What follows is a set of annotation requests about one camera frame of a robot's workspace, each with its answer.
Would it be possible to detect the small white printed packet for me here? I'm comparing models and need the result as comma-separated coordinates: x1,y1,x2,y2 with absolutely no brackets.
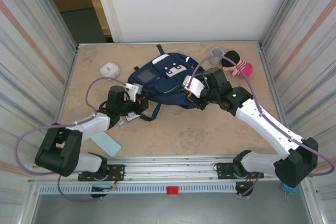
125,112,141,122

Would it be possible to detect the navy blue backpack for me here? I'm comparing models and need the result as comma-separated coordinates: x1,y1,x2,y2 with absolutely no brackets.
128,44,207,122

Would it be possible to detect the light blue card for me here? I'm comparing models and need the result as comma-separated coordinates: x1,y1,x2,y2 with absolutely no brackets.
90,131,122,158

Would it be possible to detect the pink plush doll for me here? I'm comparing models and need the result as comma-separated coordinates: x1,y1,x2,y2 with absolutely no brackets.
220,50,255,78

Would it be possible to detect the small white container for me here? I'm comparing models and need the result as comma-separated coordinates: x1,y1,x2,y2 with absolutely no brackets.
99,62,121,80

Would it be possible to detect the grey cup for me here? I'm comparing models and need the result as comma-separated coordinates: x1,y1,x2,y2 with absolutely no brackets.
209,47,225,65

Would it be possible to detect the blue binder clip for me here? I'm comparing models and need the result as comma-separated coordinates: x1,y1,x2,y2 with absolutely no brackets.
281,182,296,201

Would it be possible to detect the aluminium mounting rail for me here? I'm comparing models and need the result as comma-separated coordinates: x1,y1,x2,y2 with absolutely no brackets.
31,155,313,183

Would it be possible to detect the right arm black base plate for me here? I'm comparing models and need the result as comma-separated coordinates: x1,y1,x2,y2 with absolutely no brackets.
215,162,265,180

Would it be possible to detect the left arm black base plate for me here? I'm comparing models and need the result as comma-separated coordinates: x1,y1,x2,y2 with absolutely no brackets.
78,165,125,182

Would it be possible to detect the white slotted cable duct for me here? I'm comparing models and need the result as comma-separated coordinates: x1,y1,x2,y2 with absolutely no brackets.
38,184,238,195

